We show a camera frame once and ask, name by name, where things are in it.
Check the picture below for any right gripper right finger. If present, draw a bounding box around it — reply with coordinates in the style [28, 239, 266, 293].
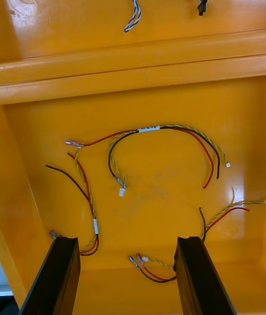
[173, 236, 237, 315]

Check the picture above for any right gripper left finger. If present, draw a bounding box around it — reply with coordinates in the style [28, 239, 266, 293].
[18, 236, 81, 315]

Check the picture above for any yellow-orange plastic bin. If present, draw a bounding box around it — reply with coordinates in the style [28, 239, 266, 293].
[0, 0, 266, 87]
[0, 54, 266, 315]

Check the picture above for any red black green-yellow wire harness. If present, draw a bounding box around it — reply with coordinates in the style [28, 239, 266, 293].
[64, 124, 231, 197]
[45, 150, 100, 257]
[128, 200, 266, 284]

